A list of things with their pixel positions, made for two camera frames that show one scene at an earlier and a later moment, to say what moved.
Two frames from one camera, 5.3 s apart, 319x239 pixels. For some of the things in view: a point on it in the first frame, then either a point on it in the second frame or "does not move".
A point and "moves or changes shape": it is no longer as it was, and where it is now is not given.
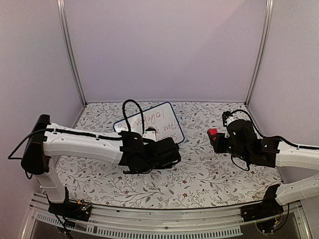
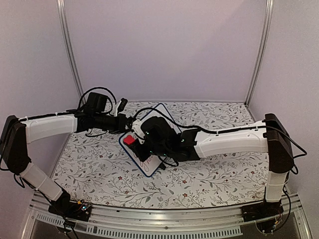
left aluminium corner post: x=62 y=12 does not move
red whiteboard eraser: x=213 y=131 moves or changes shape
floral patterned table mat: x=203 y=177 does not move
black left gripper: x=168 y=166 to x=122 y=121
